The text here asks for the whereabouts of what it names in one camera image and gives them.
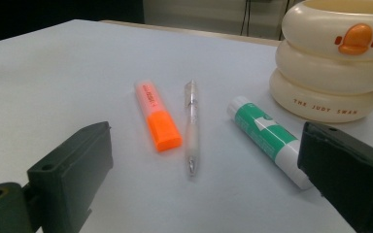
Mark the cream duck pen holder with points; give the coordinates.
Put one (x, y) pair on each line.
(320, 68)

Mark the black curtain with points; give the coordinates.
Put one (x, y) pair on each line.
(45, 13)

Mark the green and white glue stick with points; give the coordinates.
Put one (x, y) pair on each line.
(265, 132)

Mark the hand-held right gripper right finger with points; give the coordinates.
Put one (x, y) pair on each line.
(353, 171)

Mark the clear ballpoint pen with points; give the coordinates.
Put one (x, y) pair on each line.
(192, 129)

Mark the orange highlighter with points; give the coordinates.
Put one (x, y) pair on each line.
(162, 129)

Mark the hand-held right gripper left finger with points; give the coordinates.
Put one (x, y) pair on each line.
(71, 168)

